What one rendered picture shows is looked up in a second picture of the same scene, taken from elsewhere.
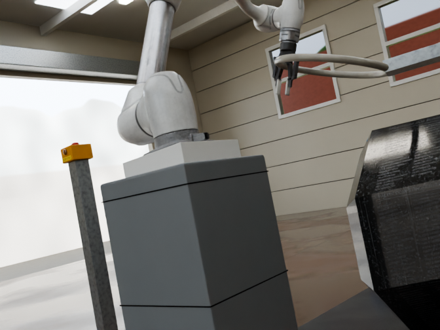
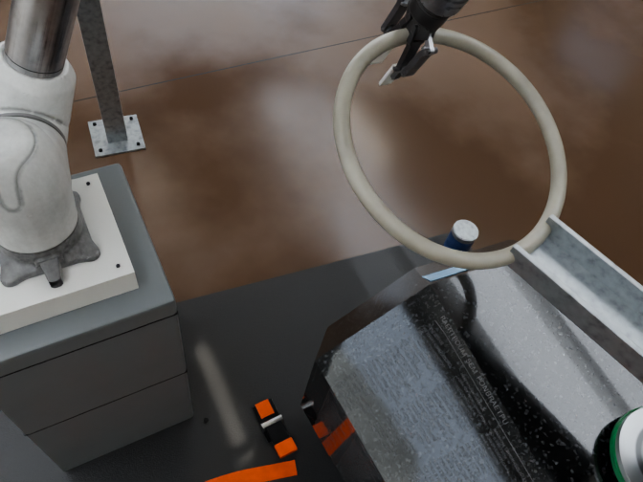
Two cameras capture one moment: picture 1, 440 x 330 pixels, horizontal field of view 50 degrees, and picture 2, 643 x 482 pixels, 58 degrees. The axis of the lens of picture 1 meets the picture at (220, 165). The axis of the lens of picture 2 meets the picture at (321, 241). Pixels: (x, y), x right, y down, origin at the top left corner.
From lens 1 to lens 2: 174 cm
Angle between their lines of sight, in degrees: 60
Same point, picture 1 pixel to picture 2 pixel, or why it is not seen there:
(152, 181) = not seen: outside the picture
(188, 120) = (34, 244)
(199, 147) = (28, 312)
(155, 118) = not seen: outside the picture
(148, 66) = (20, 32)
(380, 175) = (359, 372)
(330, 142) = not seen: outside the picture
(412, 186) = (358, 437)
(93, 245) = (88, 31)
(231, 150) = (113, 289)
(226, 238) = (59, 393)
